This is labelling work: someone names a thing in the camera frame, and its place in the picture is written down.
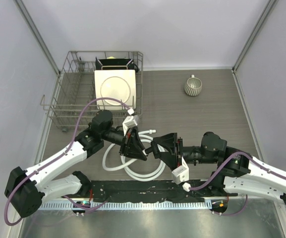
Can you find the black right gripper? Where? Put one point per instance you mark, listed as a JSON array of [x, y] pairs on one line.
[[178, 150]]

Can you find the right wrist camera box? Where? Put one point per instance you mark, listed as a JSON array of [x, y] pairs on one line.
[[180, 175]]

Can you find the white square plate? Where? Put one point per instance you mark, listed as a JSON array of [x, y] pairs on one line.
[[118, 84]]

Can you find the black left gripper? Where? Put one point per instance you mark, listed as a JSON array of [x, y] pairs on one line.
[[125, 142]]

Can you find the white slotted cable duct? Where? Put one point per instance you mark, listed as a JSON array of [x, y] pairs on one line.
[[62, 205]]

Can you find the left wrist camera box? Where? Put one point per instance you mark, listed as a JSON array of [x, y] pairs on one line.
[[130, 121]]

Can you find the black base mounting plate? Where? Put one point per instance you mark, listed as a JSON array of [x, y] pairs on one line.
[[122, 191]]

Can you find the black elbow hose fitting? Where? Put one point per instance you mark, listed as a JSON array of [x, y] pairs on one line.
[[153, 149]]

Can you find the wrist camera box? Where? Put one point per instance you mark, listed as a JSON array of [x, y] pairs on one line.
[[130, 121], [180, 175]]

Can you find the black square dish in rack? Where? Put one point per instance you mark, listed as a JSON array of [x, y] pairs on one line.
[[116, 64]]

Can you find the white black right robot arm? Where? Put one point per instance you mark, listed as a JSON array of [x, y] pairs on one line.
[[237, 172]]

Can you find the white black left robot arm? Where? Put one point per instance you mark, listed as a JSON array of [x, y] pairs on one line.
[[26, 190]]

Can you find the grey wire dish rack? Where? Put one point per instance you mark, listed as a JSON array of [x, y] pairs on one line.
[[74, 101]]

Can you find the grey ribbed ceramic mug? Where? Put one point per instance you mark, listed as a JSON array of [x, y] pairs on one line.
[[193, 86]]

